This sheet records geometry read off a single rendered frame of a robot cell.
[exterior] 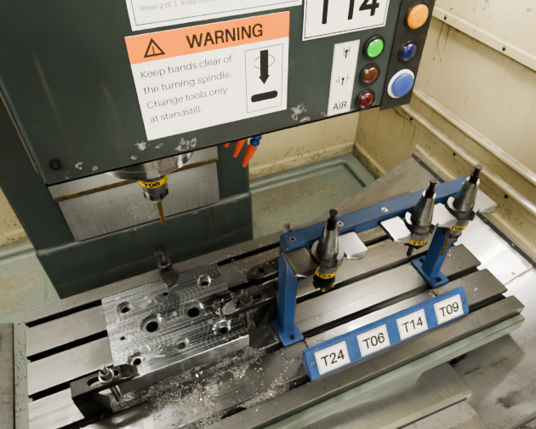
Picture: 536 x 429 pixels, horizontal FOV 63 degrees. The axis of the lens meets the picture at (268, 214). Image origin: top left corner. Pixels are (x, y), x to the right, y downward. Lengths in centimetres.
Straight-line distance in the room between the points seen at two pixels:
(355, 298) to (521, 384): 49
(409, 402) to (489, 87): 91
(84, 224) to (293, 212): 86
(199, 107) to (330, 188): 156
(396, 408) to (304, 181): 111
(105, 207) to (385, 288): 82
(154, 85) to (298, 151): 158
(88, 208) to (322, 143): 110
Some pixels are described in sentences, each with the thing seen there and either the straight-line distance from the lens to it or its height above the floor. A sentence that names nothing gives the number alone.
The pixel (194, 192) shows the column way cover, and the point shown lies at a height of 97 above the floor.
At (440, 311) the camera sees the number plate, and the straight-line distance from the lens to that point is 119.
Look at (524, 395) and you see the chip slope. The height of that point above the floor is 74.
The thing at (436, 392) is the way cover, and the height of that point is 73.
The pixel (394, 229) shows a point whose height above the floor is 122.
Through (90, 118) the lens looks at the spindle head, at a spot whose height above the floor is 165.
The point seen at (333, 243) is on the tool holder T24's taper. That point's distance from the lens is 83.
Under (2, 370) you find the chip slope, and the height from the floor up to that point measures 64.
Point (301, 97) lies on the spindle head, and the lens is 51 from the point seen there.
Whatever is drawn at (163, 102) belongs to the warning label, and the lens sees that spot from 45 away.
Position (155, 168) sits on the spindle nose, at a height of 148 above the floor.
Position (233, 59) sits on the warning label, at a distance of 45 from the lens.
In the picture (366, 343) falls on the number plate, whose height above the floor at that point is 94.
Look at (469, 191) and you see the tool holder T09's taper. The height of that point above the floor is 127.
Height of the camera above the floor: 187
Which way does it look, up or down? 44 degrees down
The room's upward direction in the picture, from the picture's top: straight up
